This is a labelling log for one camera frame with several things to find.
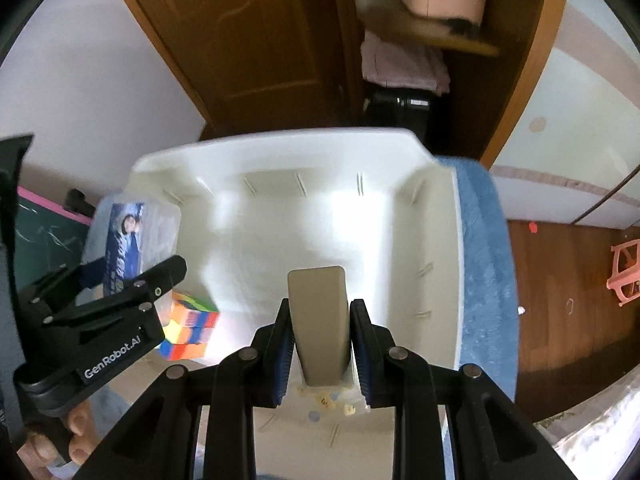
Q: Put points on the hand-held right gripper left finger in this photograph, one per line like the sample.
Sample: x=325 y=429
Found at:
x=282 y=360

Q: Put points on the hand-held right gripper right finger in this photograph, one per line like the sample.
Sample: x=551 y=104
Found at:
x=361 y=360

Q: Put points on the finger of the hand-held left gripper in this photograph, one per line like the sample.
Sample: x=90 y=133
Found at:
x=140 y=305
x=150 y=270

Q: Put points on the clear box with blue card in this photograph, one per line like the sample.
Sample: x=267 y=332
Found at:
x=125 y=230

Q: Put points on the beige rectangular case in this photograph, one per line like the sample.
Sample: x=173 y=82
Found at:
x=320 y=320

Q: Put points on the white plastic bin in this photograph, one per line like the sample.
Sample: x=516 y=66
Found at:
x=300 y=220

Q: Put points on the person's left hand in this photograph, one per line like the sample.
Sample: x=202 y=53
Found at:
x=80 y=420

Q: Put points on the small black object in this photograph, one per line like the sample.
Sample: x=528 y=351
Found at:
x=80 y=202

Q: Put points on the white printed blanket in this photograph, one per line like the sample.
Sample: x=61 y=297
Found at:
x=600 y=430

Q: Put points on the wooden wardrobe door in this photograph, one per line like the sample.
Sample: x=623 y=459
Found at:
x=240 y=35

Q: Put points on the black box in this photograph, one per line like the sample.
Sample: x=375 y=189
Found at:
x=400 y=110

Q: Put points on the pink plastic stool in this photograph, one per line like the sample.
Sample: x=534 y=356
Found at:
x=625 y=275

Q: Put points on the folded pink cloth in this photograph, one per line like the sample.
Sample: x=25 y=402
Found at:
x=400 y=62

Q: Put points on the wooden wardrobe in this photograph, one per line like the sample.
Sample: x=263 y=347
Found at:
x=500 y=35

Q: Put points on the green chalkboard with pink frame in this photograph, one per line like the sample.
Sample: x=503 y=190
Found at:
x=45 y=240

